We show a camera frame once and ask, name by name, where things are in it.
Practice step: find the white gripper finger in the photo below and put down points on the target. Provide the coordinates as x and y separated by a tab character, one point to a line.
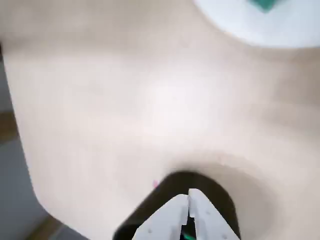
162	225
210	220

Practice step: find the black round pot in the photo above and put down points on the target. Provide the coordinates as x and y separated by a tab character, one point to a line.
212	195

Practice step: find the white paper plate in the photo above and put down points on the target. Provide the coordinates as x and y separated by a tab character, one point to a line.
287	25

